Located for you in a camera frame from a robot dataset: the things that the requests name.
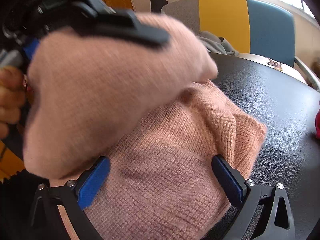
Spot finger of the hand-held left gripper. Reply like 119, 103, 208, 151
70, 1, 171, 50
21, 39, 40, 62

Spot grey garment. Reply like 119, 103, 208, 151
196, 31, 239, 56

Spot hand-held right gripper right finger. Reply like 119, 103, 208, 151
211, 154, 295, 240

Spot white printed cushion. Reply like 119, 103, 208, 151
237, 52, 308, 84

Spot black cylinder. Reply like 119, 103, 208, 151
150, 0, 168, 13

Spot grey yellow blue sofa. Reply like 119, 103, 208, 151
161, 0, 320, 90

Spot person's left hand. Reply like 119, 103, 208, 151
0, 66, 29, 140

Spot pink knitted sweater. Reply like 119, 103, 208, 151
22, 14, 267, 240

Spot red knitted garment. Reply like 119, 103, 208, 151
314, 100, 320, 139

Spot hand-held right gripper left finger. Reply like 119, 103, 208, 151
30, 156, 111, 240

